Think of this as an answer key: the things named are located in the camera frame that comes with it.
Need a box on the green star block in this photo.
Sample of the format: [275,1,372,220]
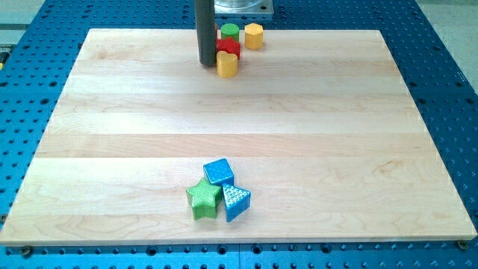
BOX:
[186,178,222,220]

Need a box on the yellow hexagon block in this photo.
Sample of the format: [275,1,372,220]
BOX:
[244,23,264,50]

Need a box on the light wooden board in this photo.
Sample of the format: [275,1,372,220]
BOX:
[1,28,477,246]

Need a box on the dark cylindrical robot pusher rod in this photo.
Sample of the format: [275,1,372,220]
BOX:
[193,0,217,67]

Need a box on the blue triangle block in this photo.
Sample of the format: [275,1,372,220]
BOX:
[223,184,251,222]

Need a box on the red star block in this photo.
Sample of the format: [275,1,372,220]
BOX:
[217,37,240,60]

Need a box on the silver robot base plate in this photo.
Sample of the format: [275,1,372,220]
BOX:
[214,0,274,16]

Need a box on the blue cube block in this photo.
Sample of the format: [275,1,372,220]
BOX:
[203,158,235,186]

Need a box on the yellow heart block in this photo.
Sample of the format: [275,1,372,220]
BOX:
[217,51,238,78]

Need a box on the green cylinder block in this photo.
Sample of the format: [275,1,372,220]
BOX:
[220,23,240,42]

